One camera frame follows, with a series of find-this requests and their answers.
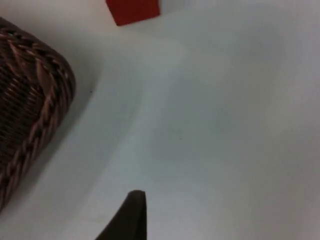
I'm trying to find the dark brown wicker basket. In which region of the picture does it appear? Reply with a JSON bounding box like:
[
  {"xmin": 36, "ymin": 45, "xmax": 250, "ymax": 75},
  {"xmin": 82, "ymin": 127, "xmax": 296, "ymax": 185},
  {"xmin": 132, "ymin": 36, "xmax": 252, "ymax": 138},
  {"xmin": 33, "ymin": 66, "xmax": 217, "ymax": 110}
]
[{"xmin": 0, "ymin": 16, "xmax": 77, "ymax": 213}]

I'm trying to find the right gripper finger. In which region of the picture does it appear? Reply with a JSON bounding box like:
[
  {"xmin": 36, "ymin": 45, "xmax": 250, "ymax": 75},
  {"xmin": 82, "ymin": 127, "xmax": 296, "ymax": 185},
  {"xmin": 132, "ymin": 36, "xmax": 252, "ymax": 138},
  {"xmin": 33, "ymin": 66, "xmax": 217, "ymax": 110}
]
[{"xmin": 94, "ymin": 190, "xmax": 148, "ymax": 240}]

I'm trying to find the red cube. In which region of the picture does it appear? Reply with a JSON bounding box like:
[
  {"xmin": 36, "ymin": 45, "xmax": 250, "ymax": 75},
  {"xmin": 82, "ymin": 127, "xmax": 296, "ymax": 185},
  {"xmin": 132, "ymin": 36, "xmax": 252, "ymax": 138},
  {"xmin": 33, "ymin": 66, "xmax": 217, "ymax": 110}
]
[{"xmin": 105, "ymin": 0, "xmax": 161, "ymax": 27}]

